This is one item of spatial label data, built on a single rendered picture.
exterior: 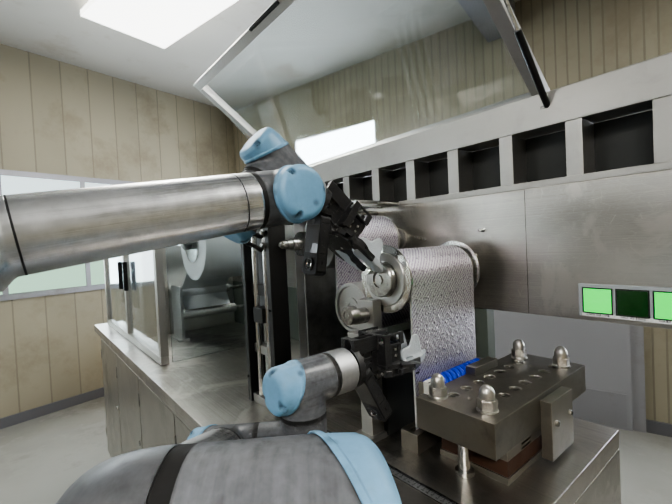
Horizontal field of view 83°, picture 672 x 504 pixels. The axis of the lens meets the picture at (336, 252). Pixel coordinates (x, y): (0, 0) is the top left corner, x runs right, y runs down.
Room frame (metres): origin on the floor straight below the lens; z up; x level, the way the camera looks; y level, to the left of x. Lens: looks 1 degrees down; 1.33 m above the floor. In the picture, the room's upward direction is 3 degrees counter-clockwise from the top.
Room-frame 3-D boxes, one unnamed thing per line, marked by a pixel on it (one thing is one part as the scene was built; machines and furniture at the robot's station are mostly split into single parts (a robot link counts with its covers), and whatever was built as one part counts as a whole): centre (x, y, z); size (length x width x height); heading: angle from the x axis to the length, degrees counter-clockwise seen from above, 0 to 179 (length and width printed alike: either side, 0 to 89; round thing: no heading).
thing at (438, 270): (1.01, -0.12, 1.16); 0.39 x 0.23 x 0.51; 39
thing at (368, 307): (0.83, -0.05, 1.05); 0.06 x 0.05 x 0.31; 129
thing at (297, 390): (0.61, 0.07, 1.11); 0.11 x 0.08 x 0.09; 129
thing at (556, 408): (0.73, -0.42, 0.97); 0.10 x 0.03 x 0.11; 129
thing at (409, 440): (0.86, -0.24, 0.92); 0.28 x 0.04 x 0.04; 129
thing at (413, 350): (0.77, -0.15, 1.11); 0.09 x 0.03 x 0.06; 128
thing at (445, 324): (0.86, -0.24, 1.11); 0.23 x 0.01 x 0.18; 129
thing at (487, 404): (0.66, -0.25, 1.05); 0.04 x 0.04 x 0.04
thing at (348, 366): (0.67, 0.01, 1.11); 0.08 x 0.05 x 0.08; 39
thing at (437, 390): (0.73, -0.18, 1.05); 0.04 x 0.04 x 0.04
